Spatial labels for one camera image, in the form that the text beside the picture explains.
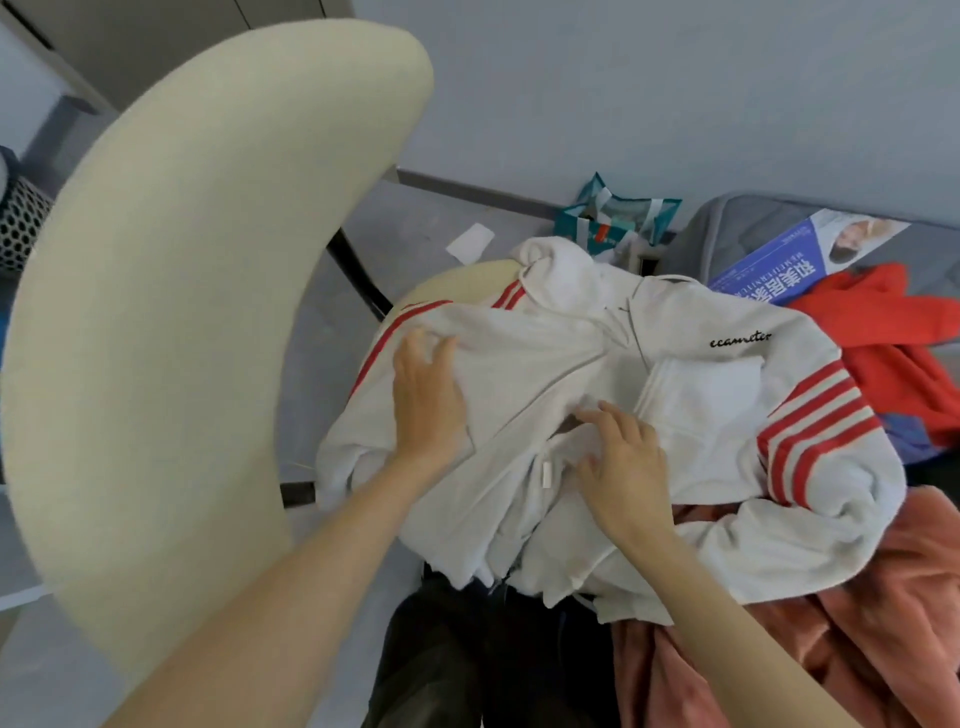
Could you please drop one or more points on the person's right hand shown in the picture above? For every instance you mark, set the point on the person's right hand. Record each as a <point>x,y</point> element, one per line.
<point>626,480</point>

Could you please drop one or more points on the person's left hand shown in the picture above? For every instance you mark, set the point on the person's left hand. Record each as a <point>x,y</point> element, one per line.
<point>426,405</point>

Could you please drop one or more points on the person's right thumb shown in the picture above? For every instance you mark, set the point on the person's right thumb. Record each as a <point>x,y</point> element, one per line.
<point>586,471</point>

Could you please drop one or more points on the person's right middle finger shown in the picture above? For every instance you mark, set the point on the person's right middle finger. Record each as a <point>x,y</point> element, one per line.
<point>616,416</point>

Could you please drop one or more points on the person's left fingers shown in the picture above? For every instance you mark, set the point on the person's left fingers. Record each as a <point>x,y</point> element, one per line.
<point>424,349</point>

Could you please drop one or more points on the white hoodie with red stripes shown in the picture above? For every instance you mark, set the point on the white hoodie with red stripes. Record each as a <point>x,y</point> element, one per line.
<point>637,420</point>

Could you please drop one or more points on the person's left forearm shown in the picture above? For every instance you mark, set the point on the person's left forearm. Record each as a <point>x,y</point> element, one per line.
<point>277,607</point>

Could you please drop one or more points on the person's right forearm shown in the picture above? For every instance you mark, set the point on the person's right forearm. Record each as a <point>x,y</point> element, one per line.
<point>739,637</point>

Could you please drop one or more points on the white paper scrap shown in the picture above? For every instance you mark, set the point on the white paper scrap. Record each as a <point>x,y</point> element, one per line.
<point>471,244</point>

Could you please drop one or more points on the teal shopping bag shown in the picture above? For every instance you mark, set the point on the teal shopping bag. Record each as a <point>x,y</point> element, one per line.
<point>619,221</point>

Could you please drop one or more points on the black trousers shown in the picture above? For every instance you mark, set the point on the black trousers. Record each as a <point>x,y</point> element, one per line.
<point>487,652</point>

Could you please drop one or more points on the grey cushioned seat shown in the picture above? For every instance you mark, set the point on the grey cushioned seat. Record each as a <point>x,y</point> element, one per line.
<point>750,232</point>

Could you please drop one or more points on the cream curved chair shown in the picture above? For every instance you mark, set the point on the cream curved chair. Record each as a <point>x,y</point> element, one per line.
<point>187,315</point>

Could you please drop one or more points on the red garment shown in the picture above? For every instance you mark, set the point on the red garment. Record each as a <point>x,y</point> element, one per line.
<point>881,337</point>

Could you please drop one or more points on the pink fleece garment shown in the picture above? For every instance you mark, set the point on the pink fleece garment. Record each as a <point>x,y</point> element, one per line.
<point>825,637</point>

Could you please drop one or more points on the blue garment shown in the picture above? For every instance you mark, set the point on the blue garment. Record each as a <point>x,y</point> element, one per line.
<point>911,436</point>

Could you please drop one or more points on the white perforated basket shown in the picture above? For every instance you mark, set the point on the white perforated basket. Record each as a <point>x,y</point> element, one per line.
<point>21,225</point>

